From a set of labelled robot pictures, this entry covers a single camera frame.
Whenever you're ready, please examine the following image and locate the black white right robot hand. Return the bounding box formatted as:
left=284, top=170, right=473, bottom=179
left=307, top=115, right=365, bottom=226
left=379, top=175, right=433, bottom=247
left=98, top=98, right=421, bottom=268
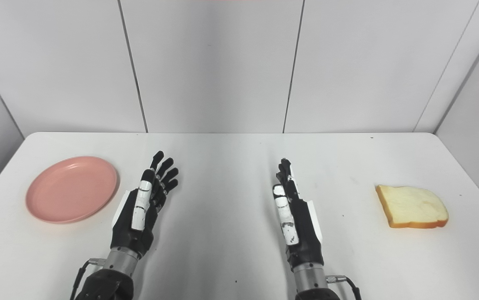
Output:
left=272, top=158, right=325, bottom=271

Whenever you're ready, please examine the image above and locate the pink round plate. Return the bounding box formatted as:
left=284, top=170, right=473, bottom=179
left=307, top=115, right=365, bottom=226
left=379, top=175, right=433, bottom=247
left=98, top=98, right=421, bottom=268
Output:
left=25, top=156, right=119, bottom=224

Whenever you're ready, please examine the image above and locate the slice of white bread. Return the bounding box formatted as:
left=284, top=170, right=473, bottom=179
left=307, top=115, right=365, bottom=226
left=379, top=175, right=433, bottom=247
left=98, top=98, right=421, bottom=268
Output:
left=375, top=185, right=449, bottom=229

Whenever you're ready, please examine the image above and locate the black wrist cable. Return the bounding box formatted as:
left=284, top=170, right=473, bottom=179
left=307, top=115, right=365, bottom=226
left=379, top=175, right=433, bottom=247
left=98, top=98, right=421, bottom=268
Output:
left=70, top=258, right=106, bottom=300
left=326, top=275, right=362, bottom=300

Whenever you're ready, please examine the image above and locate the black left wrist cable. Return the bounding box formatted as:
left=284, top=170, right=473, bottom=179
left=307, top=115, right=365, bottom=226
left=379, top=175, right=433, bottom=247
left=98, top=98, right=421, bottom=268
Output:
left=70, top=258, right=106, bottom=300

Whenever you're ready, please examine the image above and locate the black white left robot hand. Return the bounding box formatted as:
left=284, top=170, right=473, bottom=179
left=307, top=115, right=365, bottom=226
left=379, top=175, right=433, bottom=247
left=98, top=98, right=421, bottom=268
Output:
left=110, top=151, right=179, bottom=259

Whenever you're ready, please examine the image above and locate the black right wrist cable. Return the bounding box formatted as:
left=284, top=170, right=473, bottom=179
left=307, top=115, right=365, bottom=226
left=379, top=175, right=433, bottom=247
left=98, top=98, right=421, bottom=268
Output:
left=326, top=275, right=362, bottom=300

